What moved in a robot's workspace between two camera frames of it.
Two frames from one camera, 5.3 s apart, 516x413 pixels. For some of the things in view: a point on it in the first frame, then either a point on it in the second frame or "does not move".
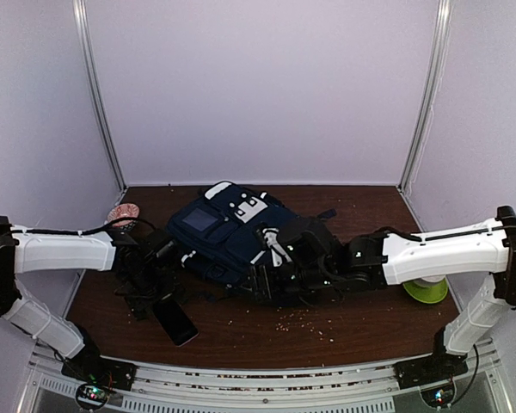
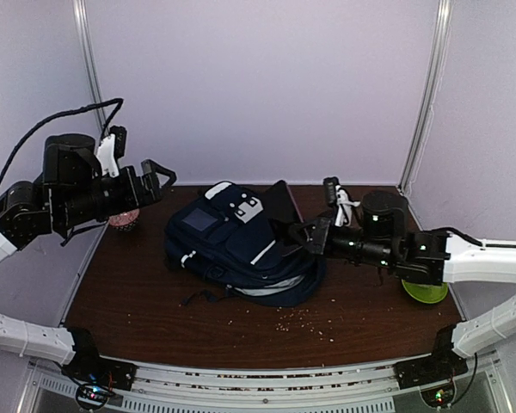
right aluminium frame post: [432, 94] does not move
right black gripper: [261, 280] -> [319, 235]
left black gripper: [170, 286] -> [137, 198]
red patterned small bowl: [125, 210] does not move
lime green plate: [427, 293] does not move
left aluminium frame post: [86, 43] does not move
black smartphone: [175, 321] -> [280, 205]
